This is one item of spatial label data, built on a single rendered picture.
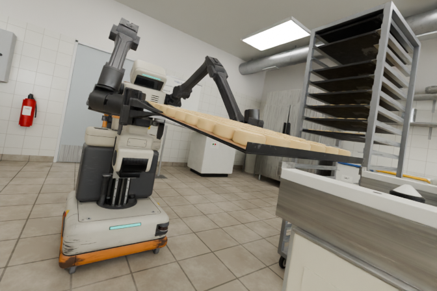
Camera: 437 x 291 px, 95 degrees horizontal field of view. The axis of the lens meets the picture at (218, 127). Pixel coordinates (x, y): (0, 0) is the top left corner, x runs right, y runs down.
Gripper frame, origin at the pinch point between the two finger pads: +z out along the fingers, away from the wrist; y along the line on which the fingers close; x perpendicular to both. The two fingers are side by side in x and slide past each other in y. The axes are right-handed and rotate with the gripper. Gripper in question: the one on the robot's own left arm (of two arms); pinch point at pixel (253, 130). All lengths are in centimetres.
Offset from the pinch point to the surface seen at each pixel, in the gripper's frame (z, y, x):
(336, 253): 58, 8, -9
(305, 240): 56, 9, -7
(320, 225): 55, 7, -8
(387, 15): -49, -80, -58
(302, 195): 54, 5, -6
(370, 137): -45, -11, -64
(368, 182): 31.6, 4.2, -24.8
